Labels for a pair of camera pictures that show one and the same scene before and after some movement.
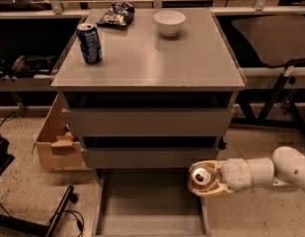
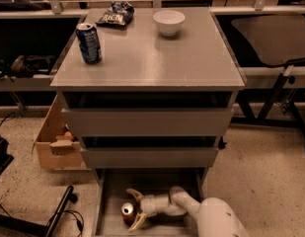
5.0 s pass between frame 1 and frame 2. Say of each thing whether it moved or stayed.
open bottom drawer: stayed
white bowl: stayed
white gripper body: moved
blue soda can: stayed
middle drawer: stayed
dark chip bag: stayed
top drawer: stayed
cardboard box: stayed
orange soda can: moved
